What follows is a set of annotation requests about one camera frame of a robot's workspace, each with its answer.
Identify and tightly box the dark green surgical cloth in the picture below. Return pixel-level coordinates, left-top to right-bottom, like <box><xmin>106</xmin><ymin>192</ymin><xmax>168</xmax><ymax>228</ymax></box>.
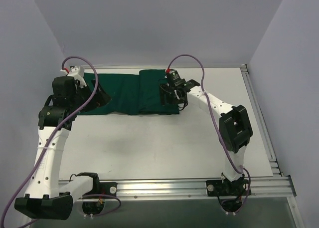
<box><xmin>81</xmin><ymin>69</ymin><xmax>179</xmax><ymax>115</ymax></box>

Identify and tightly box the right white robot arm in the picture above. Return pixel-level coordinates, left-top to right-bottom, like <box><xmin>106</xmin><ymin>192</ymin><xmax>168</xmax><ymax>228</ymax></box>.
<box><xmin>159</xmin><ymin>79</ymin><xmax>253</xmax><ymax>195</ymax></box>

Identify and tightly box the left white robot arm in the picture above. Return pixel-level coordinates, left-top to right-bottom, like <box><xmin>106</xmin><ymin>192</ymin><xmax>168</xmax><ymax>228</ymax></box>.
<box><xmin>14</xmin><ymin>76</ymin><xmax>111</xmax><ymax>220</ymax></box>

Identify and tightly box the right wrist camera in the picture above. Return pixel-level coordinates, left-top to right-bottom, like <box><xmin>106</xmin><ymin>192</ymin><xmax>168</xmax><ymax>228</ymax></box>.
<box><xmin>166</xmin><ymin>69</ymin><xmax>185</xmax><ymax>88</ymax></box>

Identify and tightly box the rear aluminium rail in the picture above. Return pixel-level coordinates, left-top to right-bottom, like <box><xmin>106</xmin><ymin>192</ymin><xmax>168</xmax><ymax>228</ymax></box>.
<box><xmin>70</xmin><ymin>64</ymin><xmax>103</xmax><ymax>69</ymax></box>

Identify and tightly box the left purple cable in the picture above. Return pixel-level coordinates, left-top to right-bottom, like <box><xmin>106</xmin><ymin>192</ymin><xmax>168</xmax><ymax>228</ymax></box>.
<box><xmin>0</xmin><ymin>55</ymin><xmax>122</xmax><ymax>228</ymax></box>

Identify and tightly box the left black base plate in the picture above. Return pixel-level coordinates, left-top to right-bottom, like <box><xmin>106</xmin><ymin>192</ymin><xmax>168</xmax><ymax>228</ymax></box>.
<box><xmin>96</xmin><ymin>182</ymin><xmax>118</xmax><ymax>196</ymax></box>

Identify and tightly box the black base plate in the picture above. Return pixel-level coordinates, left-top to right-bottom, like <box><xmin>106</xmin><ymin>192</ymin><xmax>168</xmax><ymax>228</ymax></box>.
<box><xmin>96</xmin><ymin>182</ymin><xmax>118</xmax><ymax>196</ymax></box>
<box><xmin>206</xmin><ymin>177</ymin><xmax>251</xmax><ymax>197</ymax></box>

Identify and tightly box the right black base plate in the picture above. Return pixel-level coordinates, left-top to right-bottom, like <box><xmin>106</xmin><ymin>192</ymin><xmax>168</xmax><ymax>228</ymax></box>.
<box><xmin>206</xmin><ymin>177</ymin><xmax>251</xmax><ymax>197</ymax></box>

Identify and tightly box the front aluminium rail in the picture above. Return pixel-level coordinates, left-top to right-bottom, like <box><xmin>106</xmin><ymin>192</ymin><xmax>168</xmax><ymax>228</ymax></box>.
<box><xmin>26</xmin><ymin>174</ymin><xmax>297</xmax><ymax>203</ymax></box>

